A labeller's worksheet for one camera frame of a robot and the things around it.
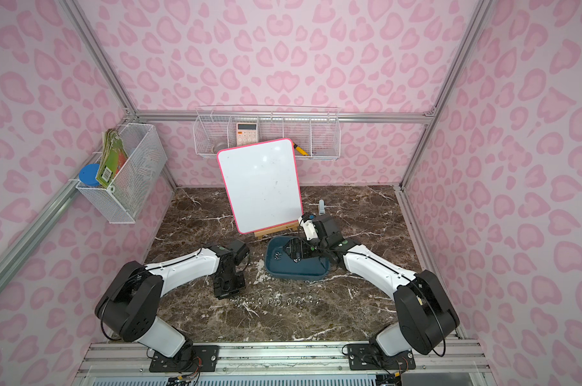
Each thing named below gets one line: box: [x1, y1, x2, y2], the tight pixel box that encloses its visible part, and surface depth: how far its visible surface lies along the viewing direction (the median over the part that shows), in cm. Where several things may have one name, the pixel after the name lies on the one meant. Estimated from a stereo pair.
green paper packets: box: [95, 128, 129, 189], surface depth 71 cm
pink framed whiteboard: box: [217, 138, 304, 235], surface depth 95 cm
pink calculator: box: [236, 122, 259, 148], surface depth 97 cm
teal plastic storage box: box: [265, 235, 331, 280], surface depth 95 cm
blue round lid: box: [78, 163, 100, 187], surface depth 67 cm
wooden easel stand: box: [253, 220, 300, 239], surface depth 100 cm
